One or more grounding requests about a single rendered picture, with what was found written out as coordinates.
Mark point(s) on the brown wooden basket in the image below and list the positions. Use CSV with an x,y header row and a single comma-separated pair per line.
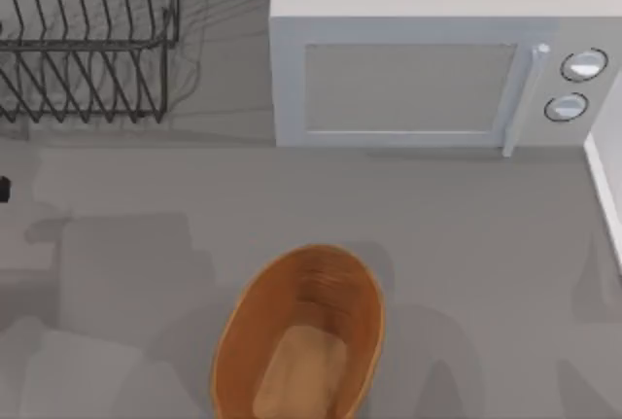
x,y
272,292

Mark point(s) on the microwave oven door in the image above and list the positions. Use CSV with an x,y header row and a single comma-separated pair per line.
x,y
408,88

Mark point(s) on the round microwave knob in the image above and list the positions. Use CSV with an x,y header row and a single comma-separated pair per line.
x,y
566,107
584,64

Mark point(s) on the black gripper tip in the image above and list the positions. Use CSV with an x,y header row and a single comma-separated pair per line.
x,y
4,189

